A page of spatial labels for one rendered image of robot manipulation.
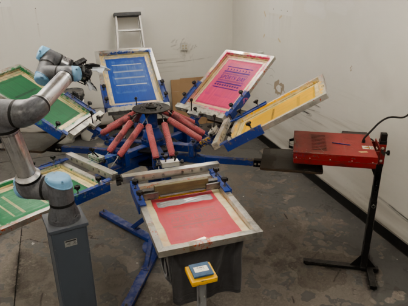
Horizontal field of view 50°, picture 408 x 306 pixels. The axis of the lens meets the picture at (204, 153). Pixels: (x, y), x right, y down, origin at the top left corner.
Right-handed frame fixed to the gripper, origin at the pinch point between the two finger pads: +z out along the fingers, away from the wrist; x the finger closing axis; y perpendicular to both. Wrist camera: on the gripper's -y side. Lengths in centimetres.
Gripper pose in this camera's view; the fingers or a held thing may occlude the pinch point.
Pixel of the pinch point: (104, 79)
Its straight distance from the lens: 241.2
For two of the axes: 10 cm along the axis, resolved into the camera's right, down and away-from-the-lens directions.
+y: 1.6, 6.7, -7.3
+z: 8.0, 3.5, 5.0
